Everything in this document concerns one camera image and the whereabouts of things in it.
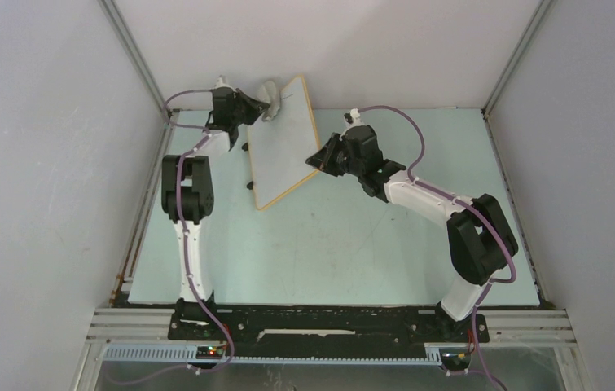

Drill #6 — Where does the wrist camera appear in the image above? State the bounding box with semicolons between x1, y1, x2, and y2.
344;108;363;130
213;75;233;90

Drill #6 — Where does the wood framed whiteboard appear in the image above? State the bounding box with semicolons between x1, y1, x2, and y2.
248;75;321;211

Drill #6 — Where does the black metal base rail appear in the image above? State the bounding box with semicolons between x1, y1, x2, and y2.
167;301;490;358

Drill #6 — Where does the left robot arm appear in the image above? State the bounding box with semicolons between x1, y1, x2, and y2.
160;85;280;340

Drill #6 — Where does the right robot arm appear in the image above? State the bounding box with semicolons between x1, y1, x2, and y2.
305;125;519;340

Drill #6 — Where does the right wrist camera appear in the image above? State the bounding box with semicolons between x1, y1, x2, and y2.
344;108;363;130

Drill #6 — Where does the silver mesh sponge eraser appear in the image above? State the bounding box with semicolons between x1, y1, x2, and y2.
257;80;281;122

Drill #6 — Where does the slotted cable duct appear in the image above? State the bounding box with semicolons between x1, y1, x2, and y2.
103;344;441;366

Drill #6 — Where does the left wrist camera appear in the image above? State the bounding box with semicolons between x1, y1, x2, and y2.
213;75;233;90

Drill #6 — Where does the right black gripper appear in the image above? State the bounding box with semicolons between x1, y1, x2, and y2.
306;133;364;178

